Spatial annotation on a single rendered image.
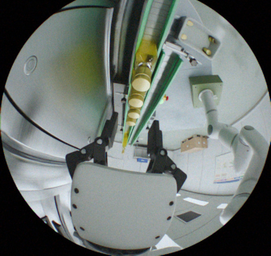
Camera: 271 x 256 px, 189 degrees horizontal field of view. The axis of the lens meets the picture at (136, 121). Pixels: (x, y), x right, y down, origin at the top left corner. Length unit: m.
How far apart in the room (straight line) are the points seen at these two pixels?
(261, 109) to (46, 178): 3.95
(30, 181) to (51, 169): 0.06
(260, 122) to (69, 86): 3.80
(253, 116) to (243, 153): 3.45
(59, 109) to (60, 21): 0.15
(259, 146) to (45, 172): 0.40
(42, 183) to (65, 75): 0.18
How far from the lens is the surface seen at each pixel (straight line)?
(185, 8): 0.59
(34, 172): 0.16
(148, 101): 0.65
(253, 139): 0.28
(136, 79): 0.17
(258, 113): 3.76
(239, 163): 0.35
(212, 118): 0.56
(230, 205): 0.22
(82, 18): 0.19
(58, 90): 0.16
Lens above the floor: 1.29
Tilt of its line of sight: 26 degrees down
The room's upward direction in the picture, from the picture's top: 171 degrees counter-clockwise
